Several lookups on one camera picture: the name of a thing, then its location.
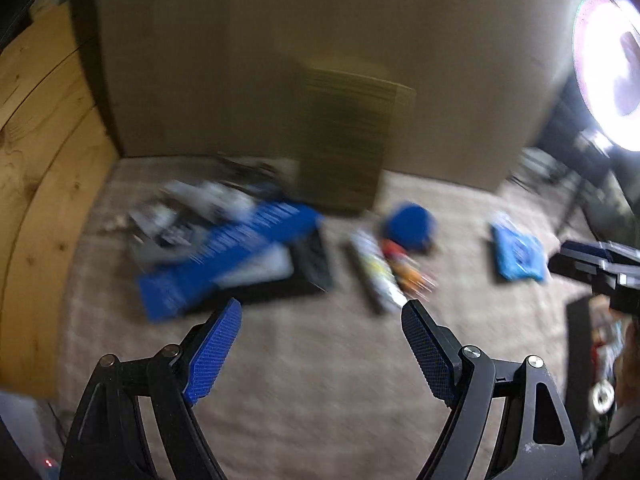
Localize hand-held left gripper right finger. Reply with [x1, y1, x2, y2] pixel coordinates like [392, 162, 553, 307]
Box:
[401, 299, 584, 480]

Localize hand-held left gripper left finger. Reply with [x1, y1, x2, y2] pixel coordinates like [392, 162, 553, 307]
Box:
[60, 297, 243, 480]

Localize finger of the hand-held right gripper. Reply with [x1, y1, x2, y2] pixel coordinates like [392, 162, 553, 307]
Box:
[548, 241, 640, 278]
[592, 270, 640, 312]

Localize grey striped packet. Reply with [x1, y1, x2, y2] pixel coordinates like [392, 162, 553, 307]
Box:
[129, 207, 201, 267]

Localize black tripod stand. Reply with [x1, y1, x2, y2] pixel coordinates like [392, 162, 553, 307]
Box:
[510, 145, 618, 242]

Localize blue plastic packet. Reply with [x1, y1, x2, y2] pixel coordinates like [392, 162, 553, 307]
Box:
[491, 214, 547, 284]

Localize white yellow long packet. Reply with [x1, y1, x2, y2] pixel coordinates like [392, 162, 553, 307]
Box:
[349, 229, 407, 315]

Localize plaid beige blanket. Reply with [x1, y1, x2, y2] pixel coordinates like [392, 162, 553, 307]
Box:
[50, 157, 601, 480]

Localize blue printed box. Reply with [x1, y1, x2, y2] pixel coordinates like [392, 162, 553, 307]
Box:
[139, 200, 326, 322]

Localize blue round case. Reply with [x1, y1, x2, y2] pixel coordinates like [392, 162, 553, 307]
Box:
[384, 202, 437, 254]

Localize black flat case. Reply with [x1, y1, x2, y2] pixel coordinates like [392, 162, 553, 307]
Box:
[215, 230, 337, 306]

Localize beige cardboard board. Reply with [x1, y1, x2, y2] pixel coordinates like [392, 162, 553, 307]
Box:
[97, 0, 596, 193]

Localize white ring light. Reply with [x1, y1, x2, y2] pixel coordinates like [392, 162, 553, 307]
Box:
[571, 0, 640, 154]

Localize wooden bed frame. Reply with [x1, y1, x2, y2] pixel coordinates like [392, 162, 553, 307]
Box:
[0, 2, 123, 401]

